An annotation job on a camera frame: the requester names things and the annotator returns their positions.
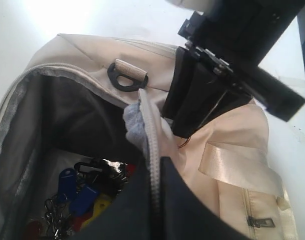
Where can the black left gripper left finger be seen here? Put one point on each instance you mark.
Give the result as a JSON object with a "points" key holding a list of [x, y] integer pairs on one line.
{"points": [[127, 218]]}

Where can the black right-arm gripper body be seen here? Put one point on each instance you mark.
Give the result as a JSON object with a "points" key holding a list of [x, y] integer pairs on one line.
{"points": [[237, 35]]}

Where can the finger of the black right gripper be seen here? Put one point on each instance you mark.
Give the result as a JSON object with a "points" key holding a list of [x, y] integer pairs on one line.
{"points": [[197, 111], [184, 69]]}

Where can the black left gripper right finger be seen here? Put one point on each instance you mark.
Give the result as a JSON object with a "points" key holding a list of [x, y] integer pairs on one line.
{"points": [[184, 216]]}

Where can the beige duffel bag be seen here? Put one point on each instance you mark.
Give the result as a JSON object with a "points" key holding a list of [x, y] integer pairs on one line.
{"points": [[85, 97]]}

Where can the bunch of coloured key tags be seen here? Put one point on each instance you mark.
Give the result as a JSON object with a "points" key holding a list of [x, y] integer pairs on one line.
{"points": [[82, 193]]}

